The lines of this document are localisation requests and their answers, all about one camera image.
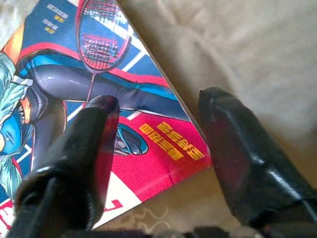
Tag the colourful comic book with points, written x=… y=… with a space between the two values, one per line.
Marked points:
x=138 y=81

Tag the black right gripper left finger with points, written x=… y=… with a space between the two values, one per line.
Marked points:
x=69 y=173

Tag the bed with grey floral sheet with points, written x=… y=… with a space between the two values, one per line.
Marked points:
x=235 y=49

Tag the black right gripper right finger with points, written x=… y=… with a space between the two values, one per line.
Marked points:
x=242 y=161

